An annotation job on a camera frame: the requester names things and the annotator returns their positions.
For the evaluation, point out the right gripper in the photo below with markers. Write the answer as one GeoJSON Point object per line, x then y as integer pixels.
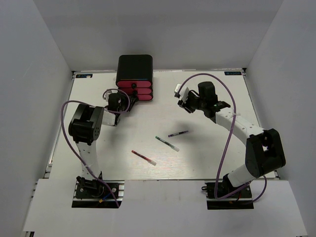
{"type": "Point", "coordinates": [186, 106]}

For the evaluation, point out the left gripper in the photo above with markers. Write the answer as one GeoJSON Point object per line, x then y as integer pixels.
{"type": "Point", "coordinates": [124, 97]}

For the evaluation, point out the pink drawer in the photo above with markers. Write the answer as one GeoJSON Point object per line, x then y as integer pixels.
{"type": "Point", "coordinates": [130, 91]}
{"type": "Point", "coordinates": [134, 84]}
{"type": "Point", "coordinates": [144, 97]}

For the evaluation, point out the purple pen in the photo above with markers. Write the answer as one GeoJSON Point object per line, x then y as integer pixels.
{"type": "Point", "coordinates": [178, 133]}

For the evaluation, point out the green pen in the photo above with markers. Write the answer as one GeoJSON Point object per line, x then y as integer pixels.
{"type": "Point", "coordinates": [168, 144]}

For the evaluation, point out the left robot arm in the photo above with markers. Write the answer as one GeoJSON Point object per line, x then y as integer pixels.
{"type": "Point", "coordinates": [85, 128]}

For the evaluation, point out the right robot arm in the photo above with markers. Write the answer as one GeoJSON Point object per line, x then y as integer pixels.
{"type": "Point", "coordinates": [263, 148]}

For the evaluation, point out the black drawer cabinet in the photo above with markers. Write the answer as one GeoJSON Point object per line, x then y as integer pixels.
{"type": "Point", "coordinates": [135, 67]}

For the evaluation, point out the right blue label sticker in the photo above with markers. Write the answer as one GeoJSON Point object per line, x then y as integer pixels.
{"type": "Point", "coordinates": [233, 73]}

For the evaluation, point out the blue label sticker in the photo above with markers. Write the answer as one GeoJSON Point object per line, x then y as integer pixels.
{"type": "Point", "coordinates": [233, 73]}
{"type": "Point", "coordinates": [84, 76]}

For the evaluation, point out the left blue label sticker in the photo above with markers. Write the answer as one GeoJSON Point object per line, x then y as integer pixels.
{"type": "Point", "coordinates": [84, 76]}

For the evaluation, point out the red pen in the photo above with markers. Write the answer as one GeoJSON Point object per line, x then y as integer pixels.
{"type": "Point", "coordinates": [144, 157]}

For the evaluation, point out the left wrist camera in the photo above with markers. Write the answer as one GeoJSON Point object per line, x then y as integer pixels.
{"type": "Point", "coordinates": [107, 93]}

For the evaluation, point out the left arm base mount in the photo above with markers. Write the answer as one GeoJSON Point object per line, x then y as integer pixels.
{"type": "Point", "coordinates": [93, 194]}

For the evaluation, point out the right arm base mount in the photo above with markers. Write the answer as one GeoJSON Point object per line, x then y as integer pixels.
{"type": "Point", "coordinates": [238, 201]}

